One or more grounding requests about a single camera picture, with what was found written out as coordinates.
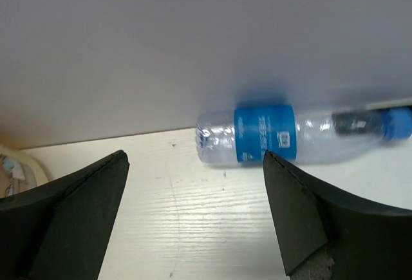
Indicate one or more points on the blue capped water bottle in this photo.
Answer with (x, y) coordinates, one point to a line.
(243, 136)

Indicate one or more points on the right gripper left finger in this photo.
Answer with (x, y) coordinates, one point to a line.
(61, 230)

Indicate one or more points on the yellow plastic bin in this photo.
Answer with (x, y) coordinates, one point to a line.
(19, 172)

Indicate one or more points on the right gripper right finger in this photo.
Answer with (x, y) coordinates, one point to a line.
(324, 232)

